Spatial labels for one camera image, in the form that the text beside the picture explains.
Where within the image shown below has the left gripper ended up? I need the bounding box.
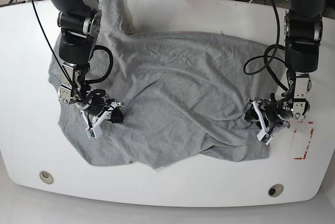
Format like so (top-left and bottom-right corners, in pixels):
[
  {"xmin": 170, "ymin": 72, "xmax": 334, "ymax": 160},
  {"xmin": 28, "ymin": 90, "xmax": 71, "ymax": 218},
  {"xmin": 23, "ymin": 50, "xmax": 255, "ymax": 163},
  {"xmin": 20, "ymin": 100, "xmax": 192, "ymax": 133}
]
[{"xmin": 244, "ymin": 98, "xmax": 290, "ymax": 136}]

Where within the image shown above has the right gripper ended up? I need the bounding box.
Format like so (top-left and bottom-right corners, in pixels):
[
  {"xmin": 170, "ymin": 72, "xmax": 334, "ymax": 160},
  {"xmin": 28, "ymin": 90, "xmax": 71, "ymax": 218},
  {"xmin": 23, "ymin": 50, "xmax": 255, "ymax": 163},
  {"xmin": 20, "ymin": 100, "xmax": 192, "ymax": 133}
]
[{"xmin": 80, "ymin": 98, "xmax": 124, "ymax": 129}]

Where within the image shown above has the grey t-shirt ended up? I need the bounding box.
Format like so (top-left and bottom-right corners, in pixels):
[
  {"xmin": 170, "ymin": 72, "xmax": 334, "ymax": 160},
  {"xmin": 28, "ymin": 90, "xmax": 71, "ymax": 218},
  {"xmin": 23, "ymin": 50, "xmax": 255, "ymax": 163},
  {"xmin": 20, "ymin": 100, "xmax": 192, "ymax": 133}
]
[{"xmin": 58, "ymin": 0, "xmax": 277, "ymax": 169}]

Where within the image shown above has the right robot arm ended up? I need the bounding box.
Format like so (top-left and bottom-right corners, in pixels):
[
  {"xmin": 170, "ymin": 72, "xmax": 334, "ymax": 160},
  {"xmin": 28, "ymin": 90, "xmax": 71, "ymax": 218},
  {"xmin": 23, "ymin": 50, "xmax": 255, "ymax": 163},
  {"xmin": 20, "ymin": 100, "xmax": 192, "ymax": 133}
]
[{"xmin": 51, "ymin": 0, "xmax": 124, "ymax": 138}]

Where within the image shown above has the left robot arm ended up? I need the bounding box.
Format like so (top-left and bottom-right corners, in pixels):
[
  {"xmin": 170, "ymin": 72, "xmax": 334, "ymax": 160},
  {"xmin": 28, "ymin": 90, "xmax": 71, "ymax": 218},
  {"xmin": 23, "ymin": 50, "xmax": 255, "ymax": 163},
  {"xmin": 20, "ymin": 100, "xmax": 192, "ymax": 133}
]
[{"xmin": 245, "ymin": 0, "xmax": 327, "ymax": 144}]

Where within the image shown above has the red tape rectangle marking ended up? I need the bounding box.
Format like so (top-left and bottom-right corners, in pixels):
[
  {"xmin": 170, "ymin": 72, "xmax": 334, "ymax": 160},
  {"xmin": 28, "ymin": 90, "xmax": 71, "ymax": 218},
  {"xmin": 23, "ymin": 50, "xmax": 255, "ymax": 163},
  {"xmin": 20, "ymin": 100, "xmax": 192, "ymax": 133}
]
[{"xmin": 291, "ymin": 121, "xmax": 315, "ymax": 160}]

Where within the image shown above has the right table grommet hole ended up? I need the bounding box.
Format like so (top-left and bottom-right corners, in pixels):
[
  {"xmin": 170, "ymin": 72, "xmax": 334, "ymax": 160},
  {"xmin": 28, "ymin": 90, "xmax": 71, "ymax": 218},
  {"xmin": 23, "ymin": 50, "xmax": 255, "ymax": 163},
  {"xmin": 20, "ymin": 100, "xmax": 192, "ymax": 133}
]
[{"xmin": 268, "ymin": 184, "xmax": 284, "ymax": 197}]

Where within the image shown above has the table grommet hole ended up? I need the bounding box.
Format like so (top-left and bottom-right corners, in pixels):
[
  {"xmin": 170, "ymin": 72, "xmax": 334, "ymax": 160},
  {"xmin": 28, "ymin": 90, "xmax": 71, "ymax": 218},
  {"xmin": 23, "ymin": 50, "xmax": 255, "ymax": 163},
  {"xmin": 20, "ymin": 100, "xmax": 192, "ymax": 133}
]
[
  {"xmin": 39, "ymin": 171, "xmax": 54, "ymax": 185},
  {"xmin": 268, "ymin": 184, "xmax": 284, "ymax": 197}
]

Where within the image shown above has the left table grommet hole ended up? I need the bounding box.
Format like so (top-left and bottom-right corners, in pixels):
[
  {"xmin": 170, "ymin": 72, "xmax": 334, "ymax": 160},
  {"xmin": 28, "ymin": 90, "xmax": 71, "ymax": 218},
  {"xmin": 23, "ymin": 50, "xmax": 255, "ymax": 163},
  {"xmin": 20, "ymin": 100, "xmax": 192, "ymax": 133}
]
[{"xmin": 39, "ymin": 171, "xmax": 54, "ymax": 185}]

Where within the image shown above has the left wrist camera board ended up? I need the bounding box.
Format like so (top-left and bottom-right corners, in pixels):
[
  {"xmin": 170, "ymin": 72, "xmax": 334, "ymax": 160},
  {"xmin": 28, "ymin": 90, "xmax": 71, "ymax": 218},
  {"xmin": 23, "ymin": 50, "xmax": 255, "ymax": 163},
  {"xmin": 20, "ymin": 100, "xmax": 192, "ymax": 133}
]
[{"xmin": 257, "ymin": 131, "xmax": 273, "ymax": 145}]

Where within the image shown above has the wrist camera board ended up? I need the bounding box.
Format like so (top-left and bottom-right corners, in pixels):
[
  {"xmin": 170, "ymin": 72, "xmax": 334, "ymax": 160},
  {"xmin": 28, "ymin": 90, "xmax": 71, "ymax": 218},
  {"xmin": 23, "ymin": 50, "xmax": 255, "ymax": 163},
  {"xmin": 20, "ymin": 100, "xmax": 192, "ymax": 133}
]
[
  {"xmin": 85, "ymin": 128, "xmax": 102, "ymax": 138},
  {"xmin": 257, "ymin": 131, "xmax": 273, "ymax": 145}
]

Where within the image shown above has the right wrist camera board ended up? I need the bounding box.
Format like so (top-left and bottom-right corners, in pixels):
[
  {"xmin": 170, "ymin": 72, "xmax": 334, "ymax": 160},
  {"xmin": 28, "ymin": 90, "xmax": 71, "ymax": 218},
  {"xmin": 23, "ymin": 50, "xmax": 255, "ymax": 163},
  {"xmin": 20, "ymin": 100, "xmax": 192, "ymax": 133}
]
[{"xmin": 85, "ymin": 128, "xmax": 102, "ymax": 138}]

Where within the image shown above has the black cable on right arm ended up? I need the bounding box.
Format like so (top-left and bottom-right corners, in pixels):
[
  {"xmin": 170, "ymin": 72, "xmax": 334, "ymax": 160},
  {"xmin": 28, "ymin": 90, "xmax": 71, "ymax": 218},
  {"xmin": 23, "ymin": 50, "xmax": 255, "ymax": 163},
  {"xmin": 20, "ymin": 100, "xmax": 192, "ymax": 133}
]
[{"xmin": 25, "ymin": 0, "xmax": 115, "ymax": 109}]

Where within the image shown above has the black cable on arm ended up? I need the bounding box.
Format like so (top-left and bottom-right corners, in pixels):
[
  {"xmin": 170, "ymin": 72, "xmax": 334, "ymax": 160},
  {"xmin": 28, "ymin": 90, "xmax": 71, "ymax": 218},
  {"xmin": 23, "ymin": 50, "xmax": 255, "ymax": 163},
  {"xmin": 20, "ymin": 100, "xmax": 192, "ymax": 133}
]
[
  {"xmin": 25, "ymin": 0, "xmax": 115, "ymax": 109},
  {"xmin": 243, "ymin": 0, "xmax": 291, "ymax": 96}
]

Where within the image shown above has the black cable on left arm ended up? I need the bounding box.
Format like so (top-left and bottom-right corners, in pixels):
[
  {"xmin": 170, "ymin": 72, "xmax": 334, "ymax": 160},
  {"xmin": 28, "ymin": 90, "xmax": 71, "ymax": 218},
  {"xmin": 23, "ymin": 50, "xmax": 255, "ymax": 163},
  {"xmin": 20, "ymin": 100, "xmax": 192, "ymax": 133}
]
[{"xmin": 243, "ymin": 0, "xmax": 291, "ymax": 96}]

